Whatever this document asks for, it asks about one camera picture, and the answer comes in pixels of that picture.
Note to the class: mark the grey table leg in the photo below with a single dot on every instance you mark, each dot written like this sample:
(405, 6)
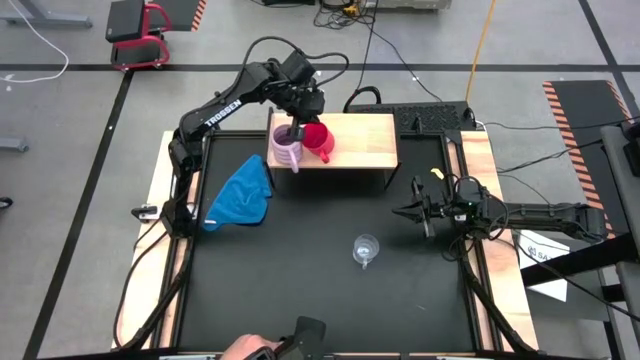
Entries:
(50, 21)

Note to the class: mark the black table frame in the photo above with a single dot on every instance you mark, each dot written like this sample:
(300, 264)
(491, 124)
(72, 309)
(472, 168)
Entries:
(240, 134)

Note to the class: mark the blue cloth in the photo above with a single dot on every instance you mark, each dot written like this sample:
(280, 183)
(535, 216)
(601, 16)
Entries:
(242, 195)

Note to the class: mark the wooden shelf with black legs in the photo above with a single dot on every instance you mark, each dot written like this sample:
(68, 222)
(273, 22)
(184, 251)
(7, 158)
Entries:
(370, 145)

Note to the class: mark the light wood side panel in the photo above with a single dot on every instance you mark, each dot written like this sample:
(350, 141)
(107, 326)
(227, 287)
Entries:
(142, 300)
(480, 160)

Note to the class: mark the hazard striped black mat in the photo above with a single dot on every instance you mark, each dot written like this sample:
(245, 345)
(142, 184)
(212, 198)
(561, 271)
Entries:
(182, 12)
(585, 110)

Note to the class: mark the grey metal foot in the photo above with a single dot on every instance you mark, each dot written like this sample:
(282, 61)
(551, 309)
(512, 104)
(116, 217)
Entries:
(12, 145)

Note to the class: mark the white paper sign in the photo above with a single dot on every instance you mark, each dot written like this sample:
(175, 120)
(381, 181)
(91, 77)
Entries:
(537, 252)

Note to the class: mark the clear plastic mug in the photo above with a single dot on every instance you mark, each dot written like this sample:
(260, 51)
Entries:
(366, 247)

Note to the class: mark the black beam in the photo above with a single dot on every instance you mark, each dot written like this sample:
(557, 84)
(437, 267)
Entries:
(575, 262)

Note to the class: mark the small black floor object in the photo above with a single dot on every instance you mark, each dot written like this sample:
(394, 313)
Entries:
(5, 202)

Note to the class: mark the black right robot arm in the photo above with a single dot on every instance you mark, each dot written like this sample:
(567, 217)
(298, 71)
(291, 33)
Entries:
(545, 220)

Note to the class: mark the black and silver clamp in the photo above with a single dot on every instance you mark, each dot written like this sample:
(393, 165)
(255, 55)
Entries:
(145, 212)

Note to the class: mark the pink collapsible silicone cup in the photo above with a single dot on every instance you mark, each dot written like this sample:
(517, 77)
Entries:
(285, 150)

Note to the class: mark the red and black step stool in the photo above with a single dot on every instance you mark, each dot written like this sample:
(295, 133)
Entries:
(125, 20)

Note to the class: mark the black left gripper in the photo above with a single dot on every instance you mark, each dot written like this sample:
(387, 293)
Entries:
(302, 102)

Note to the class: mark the person's hand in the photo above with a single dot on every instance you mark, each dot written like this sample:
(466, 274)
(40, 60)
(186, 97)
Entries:
(245, 342)

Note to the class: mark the red plastic mug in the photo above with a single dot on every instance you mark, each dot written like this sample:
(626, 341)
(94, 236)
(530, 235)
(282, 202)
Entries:
(320, 140)

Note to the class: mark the silver box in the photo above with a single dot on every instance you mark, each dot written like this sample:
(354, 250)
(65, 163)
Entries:
(410, 4)

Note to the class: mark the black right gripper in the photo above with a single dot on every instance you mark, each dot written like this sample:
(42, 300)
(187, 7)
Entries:
(447, 209)

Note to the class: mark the black perforated case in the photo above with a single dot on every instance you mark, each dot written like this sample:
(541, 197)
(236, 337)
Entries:
(435, 117)

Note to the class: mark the yellow tag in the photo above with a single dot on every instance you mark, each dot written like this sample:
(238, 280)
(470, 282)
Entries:
(437, 173)

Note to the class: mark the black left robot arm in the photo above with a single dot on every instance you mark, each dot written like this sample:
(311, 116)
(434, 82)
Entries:
(222, 114)

